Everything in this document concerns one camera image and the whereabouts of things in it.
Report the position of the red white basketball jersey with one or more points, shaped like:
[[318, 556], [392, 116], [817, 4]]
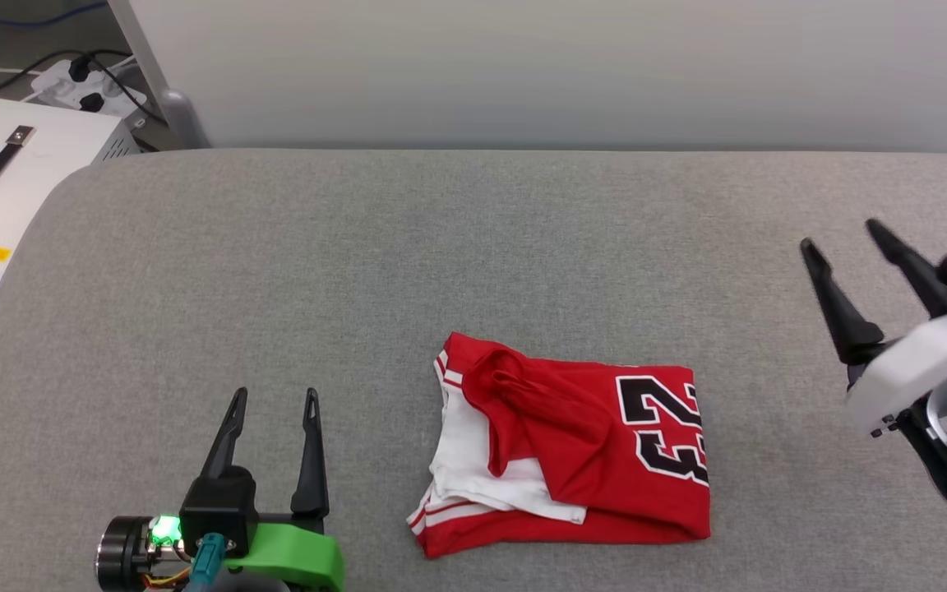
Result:
[[572, 460]]

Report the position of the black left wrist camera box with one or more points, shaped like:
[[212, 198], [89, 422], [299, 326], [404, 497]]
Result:
[[219, 501]]

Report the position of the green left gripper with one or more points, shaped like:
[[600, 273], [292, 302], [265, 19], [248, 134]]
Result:
[[301, 555]]

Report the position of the white equipment box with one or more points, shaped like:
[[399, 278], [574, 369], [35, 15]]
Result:
[[38, 189]]

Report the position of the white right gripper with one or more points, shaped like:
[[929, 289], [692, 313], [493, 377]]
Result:
[[909, 370]]

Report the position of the black cylindrical left gripper motor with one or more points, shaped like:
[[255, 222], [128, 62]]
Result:
[[124, 551]]

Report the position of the white power strip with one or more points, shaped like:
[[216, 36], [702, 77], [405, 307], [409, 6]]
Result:
[[71, 86]]

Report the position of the grey metal post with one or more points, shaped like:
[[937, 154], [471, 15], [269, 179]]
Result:
[[165, 90]]

